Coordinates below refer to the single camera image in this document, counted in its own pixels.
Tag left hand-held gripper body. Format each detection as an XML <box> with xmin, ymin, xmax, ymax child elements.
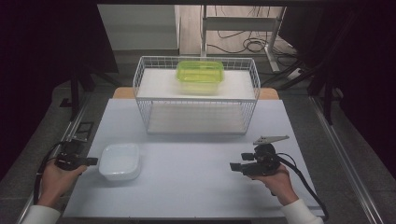
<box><xmin>54</xmin><ymin>141</ymin><xmax>85</xmax><ymax>172</ymax></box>

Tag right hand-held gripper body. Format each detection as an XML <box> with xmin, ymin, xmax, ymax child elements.
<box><xmin>248</xmin><ymin>134</ymin><xmax>290</xmax><ymax>177</ymax></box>

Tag white wire shelf rack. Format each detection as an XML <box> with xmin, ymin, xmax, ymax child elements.
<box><xmin>133</xmin><ymin>55</ymin><xmax>262</xmax><ymax>135</ymax></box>

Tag green plastic container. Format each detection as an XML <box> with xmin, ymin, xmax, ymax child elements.
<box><xmin>175</xmin><ymin>60</ymin><xmax>226</xmax><ymax>96</ymax></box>

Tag person's right hand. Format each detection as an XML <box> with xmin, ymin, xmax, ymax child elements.
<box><xmin>247</xmin><ymin>163</ymin><xmax>300</xmax><ymax>207</ymax></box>

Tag person's left hand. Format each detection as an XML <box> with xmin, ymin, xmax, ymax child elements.
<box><xmin>38</xmin><ymin>160</ymin><xmax>89</xmax><ymax>210</ymax></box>

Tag white plastic container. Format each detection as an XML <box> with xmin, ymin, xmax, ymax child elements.
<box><xmin>98</xmin><ymin>142</ymin><xmax>141</xmax><ymax>182</ymax></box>

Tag black metal stand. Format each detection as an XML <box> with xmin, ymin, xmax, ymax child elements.
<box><xmin>306</xmin><ymin>59</ymin><xmax>345</xmax><ymax>126</ymax></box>
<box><xmin>68</xmin><ymin>60</ymin><xmax>120</xmax><ymax>122</ymax></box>

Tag wooden table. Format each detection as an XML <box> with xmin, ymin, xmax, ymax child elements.
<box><xmin>112</xmin><ymin>87</ymin><xmax>280</xmax><ymax>101</ymax></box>

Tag white power strip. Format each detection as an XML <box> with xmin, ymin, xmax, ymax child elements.
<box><xmin>285</xmin><ymin>67</ymin><xmax>304</xmax><ymax>82</ymax></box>

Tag white cabinet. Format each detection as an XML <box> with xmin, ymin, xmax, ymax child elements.
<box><xmin>97</xmin><ymin>4</ymin><xmax>181</xmax><ymax>57</ymax></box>

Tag aluminium rail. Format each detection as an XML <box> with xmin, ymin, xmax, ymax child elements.
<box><xmin>308</xmin><ymin>95</ymin><xmax>385</xmax><ymax>224</ymax></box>
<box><xmin>15</xmin><ymin>92</ymin><xmax>92</xmax><ymax>224</ymax></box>

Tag left hand-held gripper black cable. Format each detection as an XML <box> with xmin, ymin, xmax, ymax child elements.
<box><xmin>33</xmin><ymin>141</ymin><xmax>67</xmax><ymax>206</ymax></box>

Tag hand-held gripper black cable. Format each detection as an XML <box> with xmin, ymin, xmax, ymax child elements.
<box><xmin>276</xmin><ymin>151</ymin><xmax>330</xmax><ymax>222</ymax></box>
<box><xmin>33</xmin><ymin>141</ymin><xmax>67</xmax><ymax>206</ymax></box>

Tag black floor bracket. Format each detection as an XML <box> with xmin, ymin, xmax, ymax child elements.
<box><xmin>72</xmin><ymin>121</ymin><xmax>95</xmax><ymax>144</ymax></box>

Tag right hand-held gripper black cable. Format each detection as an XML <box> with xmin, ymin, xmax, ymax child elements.
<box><xmin>276</xmin><ymin>151</ymin><xmax>330</xmax><ymax>222</ymax></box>

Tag black floor cables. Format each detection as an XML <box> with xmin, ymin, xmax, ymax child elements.
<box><xmin>205</xmin><ymin>5</ymin><xmax>298</xmax><ymax>68</ymax></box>

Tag white metal desk frame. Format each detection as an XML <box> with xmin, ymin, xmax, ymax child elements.
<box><xmin>200</xmin><ymin>5</ymin><xmax>288</xmax><ymax>73</ymax></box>

